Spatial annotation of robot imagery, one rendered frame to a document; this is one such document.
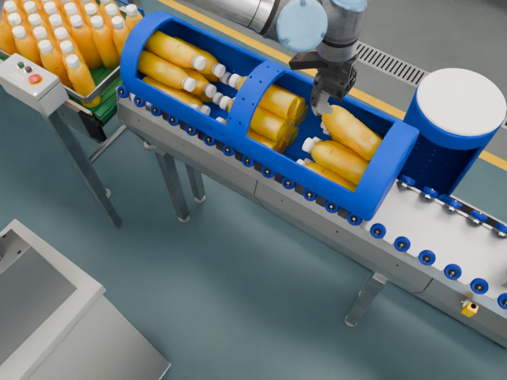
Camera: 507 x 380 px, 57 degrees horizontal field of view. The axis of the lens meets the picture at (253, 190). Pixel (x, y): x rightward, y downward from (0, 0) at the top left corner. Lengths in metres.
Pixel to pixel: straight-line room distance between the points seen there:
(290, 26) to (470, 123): 0.89
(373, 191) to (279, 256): 1.22
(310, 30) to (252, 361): 1.66
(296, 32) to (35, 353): 0.89
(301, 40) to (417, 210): 0.80
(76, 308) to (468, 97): 1.31
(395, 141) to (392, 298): 1.27
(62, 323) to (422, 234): 1.00
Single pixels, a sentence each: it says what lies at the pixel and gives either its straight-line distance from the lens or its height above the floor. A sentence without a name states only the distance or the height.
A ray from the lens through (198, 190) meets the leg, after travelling 2.37.
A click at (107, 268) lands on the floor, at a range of 2.45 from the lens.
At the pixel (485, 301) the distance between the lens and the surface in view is 1.45.
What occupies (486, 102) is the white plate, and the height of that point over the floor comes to 1.04.
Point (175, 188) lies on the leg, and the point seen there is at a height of 0.36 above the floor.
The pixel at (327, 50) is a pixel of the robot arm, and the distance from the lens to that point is 1.07.
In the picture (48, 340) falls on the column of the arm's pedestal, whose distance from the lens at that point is 1.21.
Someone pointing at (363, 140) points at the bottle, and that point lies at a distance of 1.25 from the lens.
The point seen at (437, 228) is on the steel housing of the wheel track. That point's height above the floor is 0.93.
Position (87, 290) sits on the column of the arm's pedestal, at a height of 1.10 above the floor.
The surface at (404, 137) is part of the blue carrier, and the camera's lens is 1.23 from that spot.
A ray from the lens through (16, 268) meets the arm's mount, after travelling 1.01.
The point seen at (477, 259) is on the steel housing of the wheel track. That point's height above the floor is 0.93.
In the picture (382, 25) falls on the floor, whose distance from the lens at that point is 3.46.
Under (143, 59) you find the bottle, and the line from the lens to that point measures 1.53.
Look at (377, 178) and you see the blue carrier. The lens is 1.19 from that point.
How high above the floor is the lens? 2.18
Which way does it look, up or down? 60 degrees down
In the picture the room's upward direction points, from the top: 2 degrees counter-clockwise
